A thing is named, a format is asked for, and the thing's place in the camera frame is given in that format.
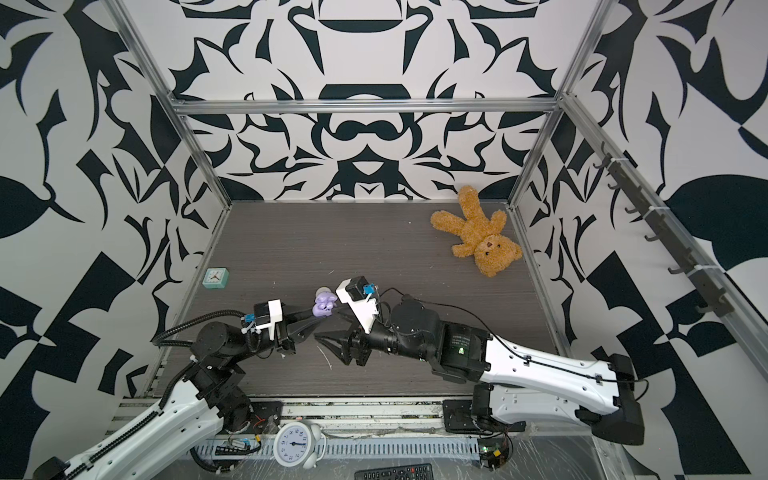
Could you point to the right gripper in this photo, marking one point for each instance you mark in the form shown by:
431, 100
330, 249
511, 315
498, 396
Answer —
367, 341

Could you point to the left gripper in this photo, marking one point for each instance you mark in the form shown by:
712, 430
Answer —
284, 330

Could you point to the purple earbud charging case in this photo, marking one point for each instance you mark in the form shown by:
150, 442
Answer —
324, 304

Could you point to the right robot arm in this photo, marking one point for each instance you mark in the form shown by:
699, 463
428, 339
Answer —
513, 384

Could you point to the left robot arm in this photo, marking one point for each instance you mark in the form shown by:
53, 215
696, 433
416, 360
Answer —
202, 400

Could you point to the small teal square clock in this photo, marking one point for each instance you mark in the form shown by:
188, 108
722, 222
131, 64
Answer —
215, 278

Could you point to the white round alarm clock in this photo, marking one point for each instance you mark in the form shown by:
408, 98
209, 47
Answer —
299, 444

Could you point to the black remote control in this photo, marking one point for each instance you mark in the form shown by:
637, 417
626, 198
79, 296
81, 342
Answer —
422, 471

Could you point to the brown teddy bear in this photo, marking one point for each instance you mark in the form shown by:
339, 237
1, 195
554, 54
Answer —
481, 237

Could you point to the green circuit board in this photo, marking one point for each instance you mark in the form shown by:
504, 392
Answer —
493, 456

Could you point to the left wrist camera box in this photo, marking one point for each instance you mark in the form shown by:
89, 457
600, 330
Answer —
266, 316

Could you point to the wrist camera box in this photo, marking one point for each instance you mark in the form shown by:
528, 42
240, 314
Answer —
362, 298
266, 316

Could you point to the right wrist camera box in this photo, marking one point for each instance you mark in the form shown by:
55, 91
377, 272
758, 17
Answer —
362, 298

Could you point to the white slotted cable duct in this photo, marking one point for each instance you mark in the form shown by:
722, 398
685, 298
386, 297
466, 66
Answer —
457, 448

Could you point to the black wall hook rail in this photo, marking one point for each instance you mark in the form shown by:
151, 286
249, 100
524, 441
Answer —
669, 231

